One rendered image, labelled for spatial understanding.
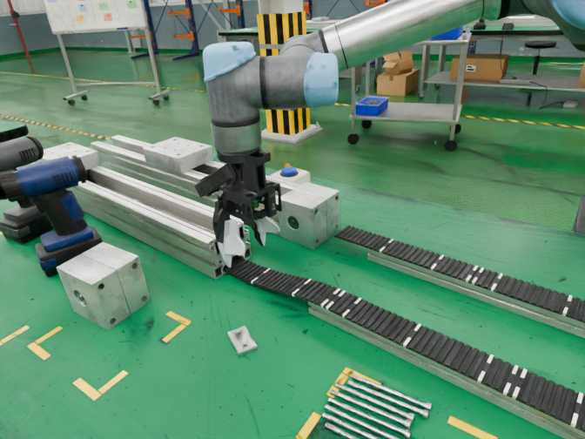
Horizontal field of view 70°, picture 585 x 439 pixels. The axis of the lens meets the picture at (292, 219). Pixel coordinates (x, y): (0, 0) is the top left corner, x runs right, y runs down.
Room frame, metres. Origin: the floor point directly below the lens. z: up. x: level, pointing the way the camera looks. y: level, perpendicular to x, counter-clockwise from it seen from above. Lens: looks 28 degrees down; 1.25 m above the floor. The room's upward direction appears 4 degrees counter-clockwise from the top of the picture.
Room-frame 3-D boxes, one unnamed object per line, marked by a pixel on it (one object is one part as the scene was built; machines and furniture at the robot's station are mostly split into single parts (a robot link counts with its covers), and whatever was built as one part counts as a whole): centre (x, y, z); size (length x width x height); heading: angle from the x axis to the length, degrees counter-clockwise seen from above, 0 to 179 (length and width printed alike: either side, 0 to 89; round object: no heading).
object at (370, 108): (3.74, -1.05, 0.50); 1.03 x 0.55 x 1.01; 65
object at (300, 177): (0.99, 0.01, 0.81); 0.10 x 0.08 x 0.06; 139
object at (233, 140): (0.64, 0.08, 1.06); 0.08 x 0.08 x 0.05
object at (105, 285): (0.60, 0.32, 0.83); 0.11 x 0.10 x 0.10; 145
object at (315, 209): (0.80, -0.05, 0.83); 0.12 x 0.09 x 0.10; 139
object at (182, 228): (0.94, 0.42, 0.82); 0.80 x 0.10 x 0.09; 49
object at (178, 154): (1.09, 0.30, 0.87); 0.16 x 0.11 x 0.07; 49
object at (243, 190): (0.63, 0.07, 0.98); 0.09 x 0.08 x 0.12; 49
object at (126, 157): (1.09, 0.30, 0.82); 0.80 x 0.10 x 0.09; 49
